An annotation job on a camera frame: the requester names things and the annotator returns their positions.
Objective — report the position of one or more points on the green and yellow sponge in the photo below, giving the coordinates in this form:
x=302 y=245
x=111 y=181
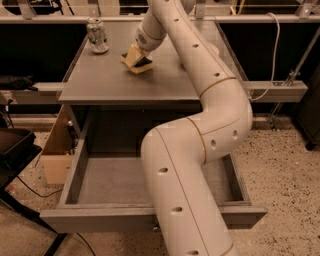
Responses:
x=142 y=66

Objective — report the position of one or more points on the grey open top drawer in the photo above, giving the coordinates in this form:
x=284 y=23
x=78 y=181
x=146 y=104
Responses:
x=105 y=190

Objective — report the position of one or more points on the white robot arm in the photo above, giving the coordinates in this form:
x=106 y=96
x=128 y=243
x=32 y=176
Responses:
x=174 y=153

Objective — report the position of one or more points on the black chair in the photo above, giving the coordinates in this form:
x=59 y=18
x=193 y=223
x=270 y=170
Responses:
x=17 y=150

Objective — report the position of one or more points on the metal frame rail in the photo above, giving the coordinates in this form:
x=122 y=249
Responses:
x=261 y=91

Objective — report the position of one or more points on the white bowl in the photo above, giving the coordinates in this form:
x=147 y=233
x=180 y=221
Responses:
x=215 y=49

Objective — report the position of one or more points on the cardboard box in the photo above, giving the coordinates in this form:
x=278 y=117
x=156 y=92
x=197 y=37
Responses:
x=57 y=154

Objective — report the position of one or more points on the black object on rail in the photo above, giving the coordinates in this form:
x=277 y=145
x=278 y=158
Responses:
x=10 y=82

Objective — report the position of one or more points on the crushed silver can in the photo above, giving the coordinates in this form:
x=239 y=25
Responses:
x=97 y=36

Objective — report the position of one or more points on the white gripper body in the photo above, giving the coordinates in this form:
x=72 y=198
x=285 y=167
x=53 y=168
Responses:
x=145 y=40

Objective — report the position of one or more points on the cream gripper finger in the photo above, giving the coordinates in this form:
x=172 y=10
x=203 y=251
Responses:
x=134 y=55

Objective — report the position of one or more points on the grey wooden cabinet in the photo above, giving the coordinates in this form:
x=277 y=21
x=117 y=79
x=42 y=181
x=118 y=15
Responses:
x=186 y=71

